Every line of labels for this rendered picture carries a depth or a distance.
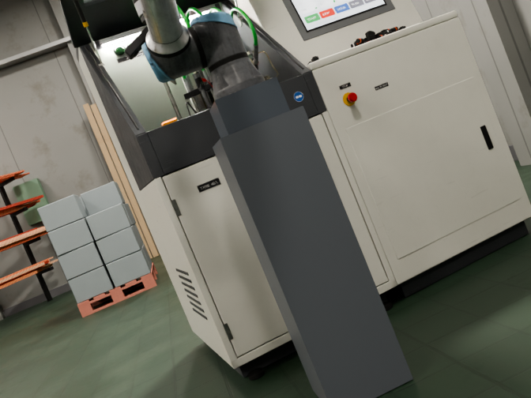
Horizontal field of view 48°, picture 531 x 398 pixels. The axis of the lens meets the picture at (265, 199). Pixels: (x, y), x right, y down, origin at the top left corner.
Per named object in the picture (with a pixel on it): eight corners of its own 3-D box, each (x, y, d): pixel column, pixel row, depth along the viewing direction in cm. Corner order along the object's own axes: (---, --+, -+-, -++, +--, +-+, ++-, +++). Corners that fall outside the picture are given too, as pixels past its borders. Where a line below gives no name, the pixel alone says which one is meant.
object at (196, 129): (164, 174, 207) (146, 132, 206) (163, 176, 212) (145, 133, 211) (318, 114, 225) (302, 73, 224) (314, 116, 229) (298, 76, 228)
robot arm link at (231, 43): (250, 48, 162) (231, 1, 162) (205, 65, 160) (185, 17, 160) (244, 58, 174) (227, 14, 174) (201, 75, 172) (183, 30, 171)
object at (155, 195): (240, 388, 211) (152, 179, 206) (209, 356, 266) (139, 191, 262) (404, 302, 231) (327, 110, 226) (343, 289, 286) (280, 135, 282)
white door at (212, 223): (236, 358, 210) (160, 177, 206) (235, 357, 212) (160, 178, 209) (389, 280, 229) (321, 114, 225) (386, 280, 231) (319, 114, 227)
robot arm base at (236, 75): (270, 79, 162) (256, 44, 161) (219, 99, 159) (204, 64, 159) (261, 89, 177) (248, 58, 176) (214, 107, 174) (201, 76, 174)
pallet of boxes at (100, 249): (95, 299, 675) (56, 208, 669) (157, 272, 687) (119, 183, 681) (82, 317, 565) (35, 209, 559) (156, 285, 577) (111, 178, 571)
